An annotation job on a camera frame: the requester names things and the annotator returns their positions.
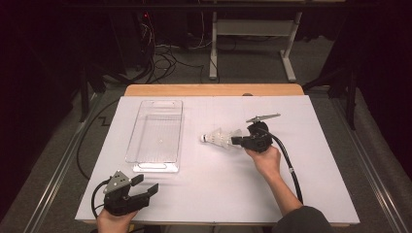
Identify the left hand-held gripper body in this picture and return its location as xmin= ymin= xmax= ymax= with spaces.
xmin=102 ymin=170 xmax=151 ymax=217

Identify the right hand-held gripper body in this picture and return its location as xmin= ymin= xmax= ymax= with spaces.
xmin=242 ymin=113 xmax=282 ymax=153

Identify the clear plastic tray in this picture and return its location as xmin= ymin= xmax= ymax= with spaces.
xmin=124 ymin=99 xmax=185 ymax=174

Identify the person's left hand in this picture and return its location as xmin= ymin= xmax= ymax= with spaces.
xmin=96 ymin=208 xmax=139 ymax=233

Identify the person's right hand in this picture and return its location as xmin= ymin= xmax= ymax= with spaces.
xmin=244 ymin=145 xmax=282 ymax=178

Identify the white paper sheet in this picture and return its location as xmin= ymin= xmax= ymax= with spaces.
xmin=75 ymin=94 xmax=361 ymax=226

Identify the wooden table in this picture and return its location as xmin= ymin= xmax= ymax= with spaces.
xmin=83 ymin=83 xmax=353 ymax=227

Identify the black metal stand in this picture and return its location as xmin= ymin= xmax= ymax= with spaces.
xmin=302 ymin=64 xmax=359 ymax=130
xmin=77 ymin=61 xmax=108 ymax=123

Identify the black computer tower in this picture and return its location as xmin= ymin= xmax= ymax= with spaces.
xmin=110 ymin=9 xmax=154 ymax=72

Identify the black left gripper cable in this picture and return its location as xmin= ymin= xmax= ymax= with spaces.
xmin=90 ymin=179 xmax=113 ymax=218

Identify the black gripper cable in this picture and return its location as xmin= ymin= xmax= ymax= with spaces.
xmin=258 ymin=127 xmax=305 ymax=205
xmin=90 ymin=179 xmax=113 ymax=218

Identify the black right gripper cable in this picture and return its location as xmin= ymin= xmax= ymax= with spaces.
xmin=258 ymin=127 xmax=305 ymax=205

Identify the long black floor cable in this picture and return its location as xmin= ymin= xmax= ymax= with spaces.
xmin=76 ymin=98 xmax=121 ymax=181

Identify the aluminium floor rail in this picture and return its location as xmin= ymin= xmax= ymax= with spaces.
xmin=22 ymin=91 xmax=105 ymax=233
xmin=328 ymin=96 xmax=412 ymax=233

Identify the bundle of floor cables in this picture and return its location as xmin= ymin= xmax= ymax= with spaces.
xmin=139 ymin=13 xmax=222 ymax=85

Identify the white metal desk frame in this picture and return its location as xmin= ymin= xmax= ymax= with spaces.
xmin=208 ymin=11 xmax=297 ymax=83

